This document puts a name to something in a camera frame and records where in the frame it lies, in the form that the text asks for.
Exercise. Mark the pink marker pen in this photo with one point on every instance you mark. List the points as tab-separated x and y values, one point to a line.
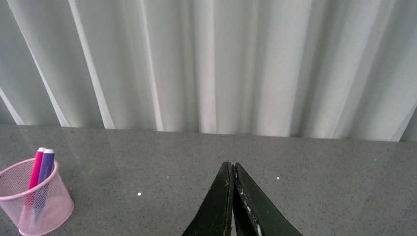
34	177

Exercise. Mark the pink mesh cup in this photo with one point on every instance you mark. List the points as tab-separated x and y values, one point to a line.
14	182

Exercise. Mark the purple marker pen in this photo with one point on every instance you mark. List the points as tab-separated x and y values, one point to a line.
45	172

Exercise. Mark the white curtain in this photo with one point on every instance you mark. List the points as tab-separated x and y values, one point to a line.
336	69

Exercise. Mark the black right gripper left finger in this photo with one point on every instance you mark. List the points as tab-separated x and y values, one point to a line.
214	216

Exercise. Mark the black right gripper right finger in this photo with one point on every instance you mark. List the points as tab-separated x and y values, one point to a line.
254	213

